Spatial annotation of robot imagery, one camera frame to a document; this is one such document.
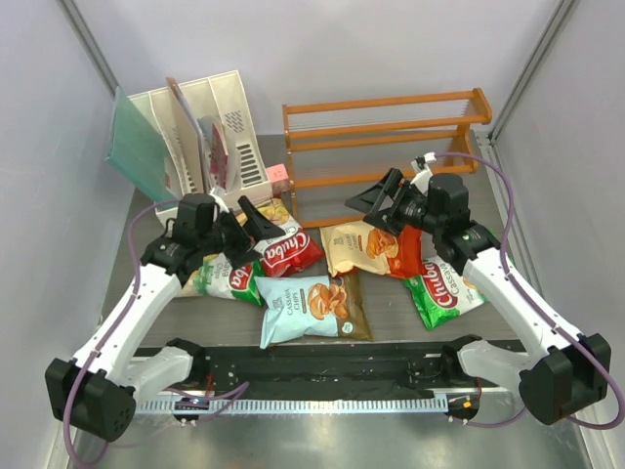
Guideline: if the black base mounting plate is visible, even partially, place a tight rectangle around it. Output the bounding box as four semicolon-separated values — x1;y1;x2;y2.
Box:
134;341;499;398

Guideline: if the small pink box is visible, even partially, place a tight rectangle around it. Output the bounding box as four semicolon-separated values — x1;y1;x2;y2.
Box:
266;163;291;197

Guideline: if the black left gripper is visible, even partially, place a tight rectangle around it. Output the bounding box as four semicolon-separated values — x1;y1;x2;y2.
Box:
198;196;283;269

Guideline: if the brown flat board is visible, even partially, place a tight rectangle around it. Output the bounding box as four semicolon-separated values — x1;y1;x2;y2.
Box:
166;76;210;193

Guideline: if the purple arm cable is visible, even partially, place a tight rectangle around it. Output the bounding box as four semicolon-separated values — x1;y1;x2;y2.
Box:
62;197;253;465
434;150;624;431

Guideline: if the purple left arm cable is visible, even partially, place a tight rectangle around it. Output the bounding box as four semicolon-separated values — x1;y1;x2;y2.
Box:
62;197;253;465

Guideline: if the green chuba bag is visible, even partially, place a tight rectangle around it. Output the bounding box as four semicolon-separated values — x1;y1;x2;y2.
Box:
404;256;489;330
178;254;264;306

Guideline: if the red Chuba chips bag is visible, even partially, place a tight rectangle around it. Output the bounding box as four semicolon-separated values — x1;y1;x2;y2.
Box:
256;198;323;277

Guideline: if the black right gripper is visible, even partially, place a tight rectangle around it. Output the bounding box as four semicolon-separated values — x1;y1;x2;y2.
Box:
346;168;443;238

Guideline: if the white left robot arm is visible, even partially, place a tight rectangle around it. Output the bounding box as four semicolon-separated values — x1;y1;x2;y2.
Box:
45;193;284;443

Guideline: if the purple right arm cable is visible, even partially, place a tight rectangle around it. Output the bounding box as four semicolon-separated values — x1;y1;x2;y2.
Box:
434;150;624;431

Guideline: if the cream plastic file organizer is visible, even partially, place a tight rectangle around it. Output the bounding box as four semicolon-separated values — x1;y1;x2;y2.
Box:
129;70;272;209

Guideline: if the pink patterned booklet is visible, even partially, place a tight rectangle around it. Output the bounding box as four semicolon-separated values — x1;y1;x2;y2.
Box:
198;115;240;192

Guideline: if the orange wooden shelf rack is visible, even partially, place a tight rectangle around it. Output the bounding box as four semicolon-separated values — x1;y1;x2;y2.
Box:
282;88;493;229

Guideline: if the teal green folder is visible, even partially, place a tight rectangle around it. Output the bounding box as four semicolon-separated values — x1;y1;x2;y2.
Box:
105;87;182;202

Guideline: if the green Chuba bag left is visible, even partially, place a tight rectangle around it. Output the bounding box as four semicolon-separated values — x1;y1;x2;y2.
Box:
178;254;264;306

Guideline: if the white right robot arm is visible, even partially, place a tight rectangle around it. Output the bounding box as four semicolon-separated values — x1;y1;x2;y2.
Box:
345;169;611;425

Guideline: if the green Chuba bag right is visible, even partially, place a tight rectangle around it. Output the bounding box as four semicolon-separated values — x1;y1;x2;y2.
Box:
404;256;489;330

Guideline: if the light blue cassava chips bag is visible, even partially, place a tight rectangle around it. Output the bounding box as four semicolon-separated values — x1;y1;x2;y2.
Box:
257;272;374;350

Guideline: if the beige orange cassava chips bag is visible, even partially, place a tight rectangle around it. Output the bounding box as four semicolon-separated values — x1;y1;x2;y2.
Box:
320;221;423;279

